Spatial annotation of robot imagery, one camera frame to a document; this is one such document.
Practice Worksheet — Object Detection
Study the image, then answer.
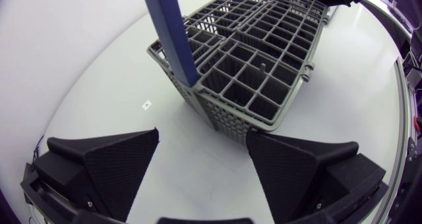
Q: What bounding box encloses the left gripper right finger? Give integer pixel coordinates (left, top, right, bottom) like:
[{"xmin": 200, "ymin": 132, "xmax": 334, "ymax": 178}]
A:
[{"xmin": 245, "ymin": 129, "xmax": 387, "ymax": 224}]

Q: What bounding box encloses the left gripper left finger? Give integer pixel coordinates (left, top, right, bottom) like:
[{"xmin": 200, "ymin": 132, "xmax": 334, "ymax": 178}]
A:
[{"xmin": 32, "ymin": 127, "xmax": 160, "ymax": 223}]

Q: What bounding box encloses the grey cutlery basket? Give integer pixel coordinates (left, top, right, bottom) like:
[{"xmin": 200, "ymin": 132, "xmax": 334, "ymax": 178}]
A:
[{"xmin": 140, "ymin": 0, "xmax": 330, "ymax": 145}]

